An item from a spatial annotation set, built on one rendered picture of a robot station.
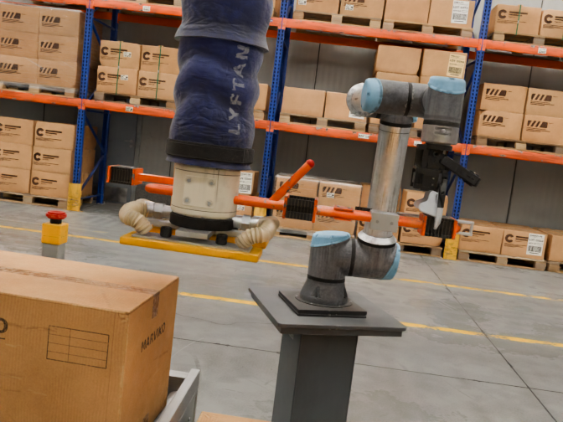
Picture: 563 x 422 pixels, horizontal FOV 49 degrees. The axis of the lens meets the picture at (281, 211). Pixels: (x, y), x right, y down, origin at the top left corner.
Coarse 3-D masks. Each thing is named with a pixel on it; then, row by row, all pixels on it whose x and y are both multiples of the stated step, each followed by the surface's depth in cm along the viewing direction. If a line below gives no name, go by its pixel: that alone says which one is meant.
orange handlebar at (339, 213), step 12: (144, 180) 187; (156, 180) 187; (168, 180) 186; (156, 192) 159; (168, 192) 158; (240, 204) 158; (252, 204) 157; (264, 204) 157; (276, 204) 157; (336, 216) 156; (348, 216) 156; (360, 216) 155; (420, 228) 155
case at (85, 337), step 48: (0, 288) 148; (48, 288) 153; (96, 288) 158; (144, 288) 164; (0, 336) 147; (48, 336) 145; (96, 336) 144; (144, 336) 156; (0, 384) 148; (48, 384) 146; (96, 384) 145; (144, 384) 161
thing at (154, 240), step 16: (128, 240) 149; (144, 240) 148; (160, 240) 149; (176, 240) 149; (192, 240) 152; (208, 240) 154; (224, 240) 151; (224, 256) 147; (240, 256) 147; (256, 256) 147
